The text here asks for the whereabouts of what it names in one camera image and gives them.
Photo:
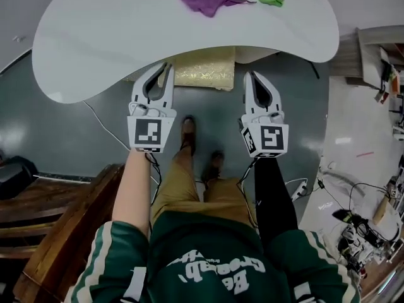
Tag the person's green printed shirt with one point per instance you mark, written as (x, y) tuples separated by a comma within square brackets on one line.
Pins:
[(214, 260)]

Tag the wooden shelf unit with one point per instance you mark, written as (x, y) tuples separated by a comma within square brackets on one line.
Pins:
[(369, 55)]

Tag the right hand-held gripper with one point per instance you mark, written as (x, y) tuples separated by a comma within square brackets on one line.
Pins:
[(268, 136)]

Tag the black bag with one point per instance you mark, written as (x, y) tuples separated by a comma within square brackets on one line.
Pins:
[(15, 177)]

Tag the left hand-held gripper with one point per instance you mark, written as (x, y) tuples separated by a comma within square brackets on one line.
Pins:
[(148, 131)]

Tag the person's left forearm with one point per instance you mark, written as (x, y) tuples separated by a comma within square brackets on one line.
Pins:
[(132, 188)]

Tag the person's brown shoe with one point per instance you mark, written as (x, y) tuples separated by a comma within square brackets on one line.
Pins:
[(214, 166), (188, 131)]

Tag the white power strip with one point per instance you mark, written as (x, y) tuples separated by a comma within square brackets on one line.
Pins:
[(298, 189)]

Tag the black and green device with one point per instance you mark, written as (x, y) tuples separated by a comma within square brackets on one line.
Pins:
[(343, 216)]

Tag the person's right brown shoe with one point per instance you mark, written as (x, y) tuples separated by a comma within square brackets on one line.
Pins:
[(214, 166)]

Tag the white table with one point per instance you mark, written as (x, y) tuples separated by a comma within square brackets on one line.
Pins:
[(132, 33)]

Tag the tan cardboard tube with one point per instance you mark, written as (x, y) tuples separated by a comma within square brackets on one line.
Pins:
[(381, 211)]

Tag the person's right forearm black sleeve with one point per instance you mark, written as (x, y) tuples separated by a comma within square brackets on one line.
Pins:
[(273, 200)]

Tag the dark wooden furniture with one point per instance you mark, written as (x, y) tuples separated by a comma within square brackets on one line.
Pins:
[(60, 219)]

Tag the person's tan trousers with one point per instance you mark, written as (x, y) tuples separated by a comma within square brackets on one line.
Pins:
[(183, 185)]

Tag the person's left brown shoe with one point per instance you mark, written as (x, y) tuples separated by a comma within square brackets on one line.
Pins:
[(188, 131)]

